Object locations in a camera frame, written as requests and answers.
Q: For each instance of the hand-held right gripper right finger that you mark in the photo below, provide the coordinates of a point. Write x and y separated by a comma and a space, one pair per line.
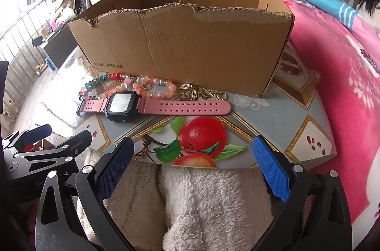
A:
271, 167

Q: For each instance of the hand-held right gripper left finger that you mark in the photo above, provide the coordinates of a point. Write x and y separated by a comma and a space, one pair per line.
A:
115, 163

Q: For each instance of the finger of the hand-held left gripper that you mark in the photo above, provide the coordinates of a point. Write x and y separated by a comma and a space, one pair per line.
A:
37, 134
74, 142

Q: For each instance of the pink digital watch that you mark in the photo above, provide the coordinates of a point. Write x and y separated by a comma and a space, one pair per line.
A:
190, 108

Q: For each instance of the brown cardboard box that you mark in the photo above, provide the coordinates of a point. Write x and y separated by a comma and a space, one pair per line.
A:
178, 46

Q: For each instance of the grey drawer cabinet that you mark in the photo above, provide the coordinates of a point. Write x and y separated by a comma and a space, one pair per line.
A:
17, 84

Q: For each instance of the white fleece clothing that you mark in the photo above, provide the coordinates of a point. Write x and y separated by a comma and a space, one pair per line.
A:
202, 203

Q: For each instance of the black side table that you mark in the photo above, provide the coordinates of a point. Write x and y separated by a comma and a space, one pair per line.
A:
61, 46

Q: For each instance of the pink floral blanket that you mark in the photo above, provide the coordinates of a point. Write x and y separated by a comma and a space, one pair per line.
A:
341, 90

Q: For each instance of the black fuzzy object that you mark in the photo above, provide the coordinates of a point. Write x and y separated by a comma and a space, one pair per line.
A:
369, 6

